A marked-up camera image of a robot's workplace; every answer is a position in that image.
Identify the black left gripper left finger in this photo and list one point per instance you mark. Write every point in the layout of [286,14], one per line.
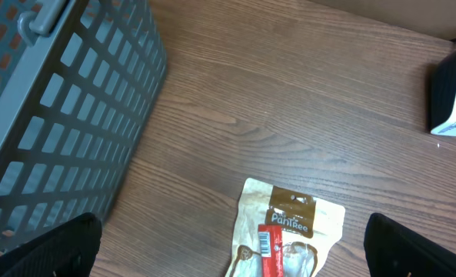
[68,250]

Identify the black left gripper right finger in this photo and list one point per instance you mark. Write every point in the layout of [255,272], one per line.
[392,249]

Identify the brown pantree snack bag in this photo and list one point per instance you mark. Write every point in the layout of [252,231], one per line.
[279,232]

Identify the white barcode scanner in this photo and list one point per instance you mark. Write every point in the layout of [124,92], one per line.
[443,97]

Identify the grey plastic mesh basket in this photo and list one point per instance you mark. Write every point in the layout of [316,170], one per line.
[78,81]

